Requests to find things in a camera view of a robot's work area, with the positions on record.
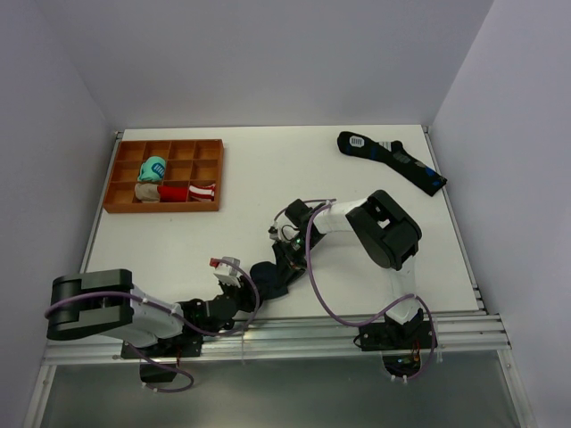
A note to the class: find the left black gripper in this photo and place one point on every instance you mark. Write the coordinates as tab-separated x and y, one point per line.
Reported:
246	292

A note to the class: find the red white striped sock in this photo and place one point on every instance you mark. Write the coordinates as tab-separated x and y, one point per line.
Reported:
169	193

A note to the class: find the teal rolled sock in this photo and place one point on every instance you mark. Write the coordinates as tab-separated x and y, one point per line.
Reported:
152	170

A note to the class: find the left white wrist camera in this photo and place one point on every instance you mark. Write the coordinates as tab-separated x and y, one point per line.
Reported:
226	274

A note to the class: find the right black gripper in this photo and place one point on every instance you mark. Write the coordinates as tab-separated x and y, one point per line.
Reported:
292	265

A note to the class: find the orange compartment tray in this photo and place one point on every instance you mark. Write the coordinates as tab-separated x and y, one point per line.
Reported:
188	162

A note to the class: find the aluminium front rail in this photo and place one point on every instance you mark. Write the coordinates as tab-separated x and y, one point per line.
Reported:
290	338

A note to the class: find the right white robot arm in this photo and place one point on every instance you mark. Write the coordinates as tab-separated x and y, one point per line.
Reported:
388	234

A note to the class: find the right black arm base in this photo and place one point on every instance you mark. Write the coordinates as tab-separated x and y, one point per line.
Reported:
410	338

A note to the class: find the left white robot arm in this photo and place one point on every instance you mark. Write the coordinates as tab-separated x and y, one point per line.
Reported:
108	303

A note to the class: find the black blue sports sock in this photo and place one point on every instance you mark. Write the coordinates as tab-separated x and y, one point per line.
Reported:
394	156

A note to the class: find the beige rolled sock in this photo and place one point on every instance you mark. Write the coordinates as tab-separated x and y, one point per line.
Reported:
147	192

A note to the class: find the navy cartoon sock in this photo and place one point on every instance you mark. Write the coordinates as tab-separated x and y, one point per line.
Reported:
270	279

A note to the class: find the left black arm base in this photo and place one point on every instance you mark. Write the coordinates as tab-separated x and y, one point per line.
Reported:
160	364

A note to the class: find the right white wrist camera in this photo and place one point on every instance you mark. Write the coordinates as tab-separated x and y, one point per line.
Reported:
284	233

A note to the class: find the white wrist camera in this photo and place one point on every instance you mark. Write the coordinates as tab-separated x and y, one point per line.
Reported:
226	274
284	233

